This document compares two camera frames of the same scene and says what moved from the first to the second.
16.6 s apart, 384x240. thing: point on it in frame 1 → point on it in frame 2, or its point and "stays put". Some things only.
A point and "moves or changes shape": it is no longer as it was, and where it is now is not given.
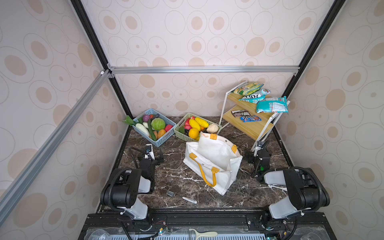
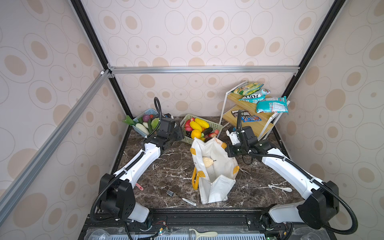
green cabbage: (158, 123) stays put
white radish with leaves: (141, 128) stays put
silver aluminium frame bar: (204, 70) stays put
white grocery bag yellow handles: (213, 160) moves or changes shape
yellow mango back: (202, 123) stays put
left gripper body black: (154, 160) → (168, 126)
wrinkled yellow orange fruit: (193, 133) stays put
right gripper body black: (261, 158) → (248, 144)
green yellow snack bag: (248, 88) stays put
